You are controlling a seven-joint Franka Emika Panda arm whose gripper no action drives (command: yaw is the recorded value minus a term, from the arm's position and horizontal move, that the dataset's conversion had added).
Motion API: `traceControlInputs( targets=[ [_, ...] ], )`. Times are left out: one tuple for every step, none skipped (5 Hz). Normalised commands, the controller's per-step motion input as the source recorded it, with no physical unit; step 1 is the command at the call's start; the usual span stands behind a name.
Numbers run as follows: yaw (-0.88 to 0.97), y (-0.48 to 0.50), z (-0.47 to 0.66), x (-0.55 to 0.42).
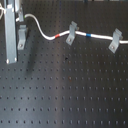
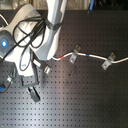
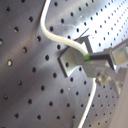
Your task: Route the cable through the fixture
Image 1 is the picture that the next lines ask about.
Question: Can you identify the grey cable clip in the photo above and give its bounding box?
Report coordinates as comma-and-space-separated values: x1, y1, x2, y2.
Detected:
109, 29, 123, 53
17, 25, 28, 50
66, 21, 79, 45

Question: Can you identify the white cable with coloured marks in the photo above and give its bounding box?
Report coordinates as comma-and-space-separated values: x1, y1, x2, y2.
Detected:
23, 13, 128, 45

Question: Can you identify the grey cable clip middle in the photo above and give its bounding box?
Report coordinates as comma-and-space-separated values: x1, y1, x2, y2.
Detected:
66, 21, 79, 45

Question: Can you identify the grey cable clip left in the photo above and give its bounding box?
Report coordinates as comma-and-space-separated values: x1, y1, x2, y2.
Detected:
17, 25, 28, 50

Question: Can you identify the grey cable clip right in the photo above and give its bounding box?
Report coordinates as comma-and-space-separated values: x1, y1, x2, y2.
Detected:
109, 29, 123, 53

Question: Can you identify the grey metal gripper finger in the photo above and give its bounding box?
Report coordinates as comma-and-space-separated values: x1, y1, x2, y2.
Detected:
15, 0, 24, 22
4, 0, 17, 64

